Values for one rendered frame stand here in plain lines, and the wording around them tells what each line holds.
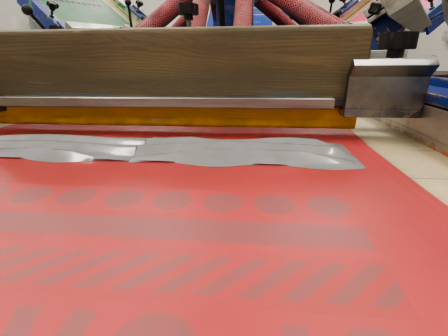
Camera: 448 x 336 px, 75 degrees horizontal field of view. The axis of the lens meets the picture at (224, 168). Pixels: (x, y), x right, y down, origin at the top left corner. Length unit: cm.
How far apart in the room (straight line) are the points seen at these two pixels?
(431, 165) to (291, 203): 13
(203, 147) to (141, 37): 13
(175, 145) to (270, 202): 11
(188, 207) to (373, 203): 10
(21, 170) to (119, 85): 13
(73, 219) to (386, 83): 28
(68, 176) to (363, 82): 26
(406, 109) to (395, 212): 16
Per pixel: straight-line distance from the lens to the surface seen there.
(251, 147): 25
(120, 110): 35
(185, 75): 31
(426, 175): 25
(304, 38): 31
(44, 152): 28
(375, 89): 31
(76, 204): 19
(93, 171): 24
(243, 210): 16
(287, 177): 21
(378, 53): 57
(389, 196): 20
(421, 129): 33
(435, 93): 32
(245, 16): 85
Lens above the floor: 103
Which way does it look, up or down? 21 degrees down
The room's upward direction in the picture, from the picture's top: straight up
